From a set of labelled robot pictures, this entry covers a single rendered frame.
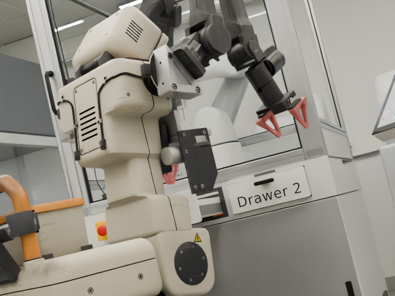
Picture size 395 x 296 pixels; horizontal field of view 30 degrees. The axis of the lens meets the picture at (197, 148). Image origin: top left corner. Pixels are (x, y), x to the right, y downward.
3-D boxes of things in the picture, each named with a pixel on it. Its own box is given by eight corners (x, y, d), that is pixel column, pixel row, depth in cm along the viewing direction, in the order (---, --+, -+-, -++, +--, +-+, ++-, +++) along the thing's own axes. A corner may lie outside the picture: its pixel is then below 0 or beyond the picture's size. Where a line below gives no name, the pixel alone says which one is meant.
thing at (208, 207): (197, 218, 240) (192, 199, 241) (126, 235, 248) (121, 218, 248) (228, 211, 279) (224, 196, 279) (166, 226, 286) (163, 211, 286)
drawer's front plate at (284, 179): (310, 195, 260) (303, 165, 261) (233, 214, 268) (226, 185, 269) (311, 195, 261) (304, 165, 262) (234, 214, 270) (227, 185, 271)
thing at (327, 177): (337, 194, 259) (327, 154, 260) (81, 256, 288) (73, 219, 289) (361, 188, 349) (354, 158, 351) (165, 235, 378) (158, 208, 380)
